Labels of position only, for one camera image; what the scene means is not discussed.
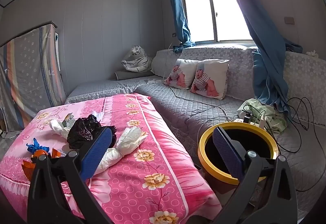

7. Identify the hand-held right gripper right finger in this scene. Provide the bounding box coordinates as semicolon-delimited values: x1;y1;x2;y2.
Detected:
212;127;298;224

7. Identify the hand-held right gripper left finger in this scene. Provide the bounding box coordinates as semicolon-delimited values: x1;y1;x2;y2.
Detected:
27;126;117;224

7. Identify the black plastic bag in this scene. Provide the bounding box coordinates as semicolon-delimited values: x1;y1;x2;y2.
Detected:
67;114;116;150

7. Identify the large white bundle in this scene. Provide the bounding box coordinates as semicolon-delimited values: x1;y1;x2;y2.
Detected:
95;126;148;176

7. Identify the yellow rimmed black trash bin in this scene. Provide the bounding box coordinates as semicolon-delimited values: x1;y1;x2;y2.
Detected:
197;122;280;198

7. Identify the small green carton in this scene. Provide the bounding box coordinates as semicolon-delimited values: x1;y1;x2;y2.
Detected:
62;113;75;128

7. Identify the small white bundle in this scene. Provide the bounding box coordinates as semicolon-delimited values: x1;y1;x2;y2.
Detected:
49;119;74;139

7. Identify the blue plastic wrapper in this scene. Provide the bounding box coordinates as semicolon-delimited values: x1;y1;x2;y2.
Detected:
26;137;50;156

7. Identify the white power strip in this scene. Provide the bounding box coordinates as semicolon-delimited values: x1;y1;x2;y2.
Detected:
233;117;268;129

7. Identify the green cloth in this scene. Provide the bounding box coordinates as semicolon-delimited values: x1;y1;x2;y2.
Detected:
237;98;288;134

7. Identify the pink floral blanket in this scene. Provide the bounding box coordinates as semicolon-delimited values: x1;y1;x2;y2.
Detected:
0;94;222;224

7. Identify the grey quilted sofa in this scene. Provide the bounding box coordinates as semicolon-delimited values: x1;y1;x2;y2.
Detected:
65;44;326;224

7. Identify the baby print pillow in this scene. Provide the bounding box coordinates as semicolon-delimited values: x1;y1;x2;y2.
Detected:
163;58;199;90
190;59;230;100

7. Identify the grey pillow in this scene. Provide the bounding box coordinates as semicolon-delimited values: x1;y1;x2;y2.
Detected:
115;70;156;80

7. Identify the long blue curtain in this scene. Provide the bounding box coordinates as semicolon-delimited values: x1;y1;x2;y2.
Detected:
219;0;303;119

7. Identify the white tiger plush toy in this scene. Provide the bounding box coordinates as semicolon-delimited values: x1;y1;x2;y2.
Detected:
121;45;153;73

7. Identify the striped bed sheet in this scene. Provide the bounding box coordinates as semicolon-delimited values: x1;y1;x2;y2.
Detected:
0;22;67;133

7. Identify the window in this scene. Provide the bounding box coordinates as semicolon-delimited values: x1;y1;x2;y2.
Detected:
178;0;255;45

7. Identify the short blue curtain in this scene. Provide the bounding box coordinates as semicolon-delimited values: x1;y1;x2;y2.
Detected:
165;0;195;54

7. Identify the black cable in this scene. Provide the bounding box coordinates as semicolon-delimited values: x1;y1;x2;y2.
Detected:
265;97;326;192

